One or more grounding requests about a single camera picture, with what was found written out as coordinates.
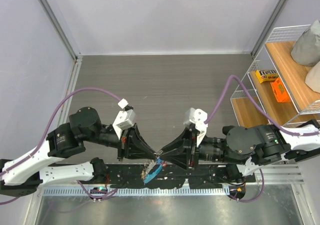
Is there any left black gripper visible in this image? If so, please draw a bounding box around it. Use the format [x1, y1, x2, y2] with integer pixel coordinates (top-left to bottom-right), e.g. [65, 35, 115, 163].
[82, 122, 157, 162]

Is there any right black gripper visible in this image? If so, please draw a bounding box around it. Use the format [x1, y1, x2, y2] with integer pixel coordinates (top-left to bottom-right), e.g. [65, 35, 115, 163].
[159, 126, 248, 171]

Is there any large silver keyring with keys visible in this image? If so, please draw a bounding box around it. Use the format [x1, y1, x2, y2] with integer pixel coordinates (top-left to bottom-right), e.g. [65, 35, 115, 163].
[141, 158, 167, 185]

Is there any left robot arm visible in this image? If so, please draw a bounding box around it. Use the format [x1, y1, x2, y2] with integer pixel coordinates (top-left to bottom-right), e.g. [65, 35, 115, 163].
[0, 107, 157, 197]

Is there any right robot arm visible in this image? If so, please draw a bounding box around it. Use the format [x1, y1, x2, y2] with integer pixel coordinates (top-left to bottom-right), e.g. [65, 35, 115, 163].
[159, 119, 320, 183]

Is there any yellow candy bag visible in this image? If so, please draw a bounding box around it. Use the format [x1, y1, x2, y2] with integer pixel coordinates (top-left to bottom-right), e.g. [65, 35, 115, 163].
[255, 69, 279, 84]

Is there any orange candy box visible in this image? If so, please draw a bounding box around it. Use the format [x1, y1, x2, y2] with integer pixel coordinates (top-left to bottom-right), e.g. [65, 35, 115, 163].
[270, 77, 291, 103]

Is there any white rounded object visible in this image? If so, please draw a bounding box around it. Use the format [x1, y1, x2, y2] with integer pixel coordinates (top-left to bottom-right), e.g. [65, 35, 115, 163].
[305, 61, 320, 93]

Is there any grey stone-like object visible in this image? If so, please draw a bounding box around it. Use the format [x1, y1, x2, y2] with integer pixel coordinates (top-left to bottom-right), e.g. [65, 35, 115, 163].
[290, 19, 320, 67]

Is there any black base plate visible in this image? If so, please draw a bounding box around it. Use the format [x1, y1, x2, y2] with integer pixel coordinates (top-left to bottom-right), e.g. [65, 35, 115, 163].
[83, 163, 256, 190]

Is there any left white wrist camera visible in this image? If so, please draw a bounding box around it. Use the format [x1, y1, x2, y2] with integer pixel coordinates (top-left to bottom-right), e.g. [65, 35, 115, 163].
[112, 98, 136, 140]

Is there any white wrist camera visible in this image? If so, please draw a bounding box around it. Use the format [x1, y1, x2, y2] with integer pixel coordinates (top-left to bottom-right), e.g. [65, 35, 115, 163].
[183, 107, 208, 147]
[112, 98, 136, 140]

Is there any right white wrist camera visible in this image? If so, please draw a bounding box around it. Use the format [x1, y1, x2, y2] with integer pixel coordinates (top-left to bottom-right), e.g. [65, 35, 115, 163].
[183, 107, 208, 147]

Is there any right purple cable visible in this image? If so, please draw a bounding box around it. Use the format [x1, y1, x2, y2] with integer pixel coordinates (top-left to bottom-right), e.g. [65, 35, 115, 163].
[204, 75, 320, 137]

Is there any white slotted cable duct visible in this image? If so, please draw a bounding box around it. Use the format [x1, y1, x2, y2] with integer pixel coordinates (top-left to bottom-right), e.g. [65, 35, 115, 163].
[42, 186, 230, 197]

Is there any white wire shelf rack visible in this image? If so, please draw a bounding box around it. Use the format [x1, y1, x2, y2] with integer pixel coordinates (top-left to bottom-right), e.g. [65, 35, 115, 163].
[230, 25, 320, 128]

